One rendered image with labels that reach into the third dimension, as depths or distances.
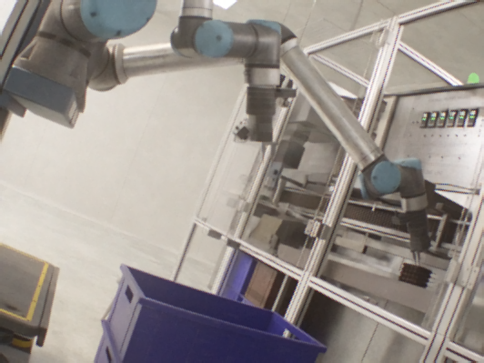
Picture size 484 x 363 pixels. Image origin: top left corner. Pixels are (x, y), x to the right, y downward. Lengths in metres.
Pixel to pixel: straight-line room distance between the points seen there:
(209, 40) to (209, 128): 5.36
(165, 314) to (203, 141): 5.23
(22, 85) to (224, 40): 0.47
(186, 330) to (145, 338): 0.12
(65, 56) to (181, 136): 5.36
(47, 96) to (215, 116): 5.52
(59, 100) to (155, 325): 0.64
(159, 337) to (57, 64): 0.76
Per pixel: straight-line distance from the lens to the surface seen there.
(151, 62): 1.75
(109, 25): 1.00
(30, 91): 1.12
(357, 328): 2.26
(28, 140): 6.32
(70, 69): 1.14
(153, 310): 1.38
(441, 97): 2.78
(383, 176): 1.49
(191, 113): 6.49
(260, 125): 1.29
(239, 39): 1.21
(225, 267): 2.92
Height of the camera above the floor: 0.72
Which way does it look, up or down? 4 degrees up
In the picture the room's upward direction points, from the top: 21 degrees clockwise
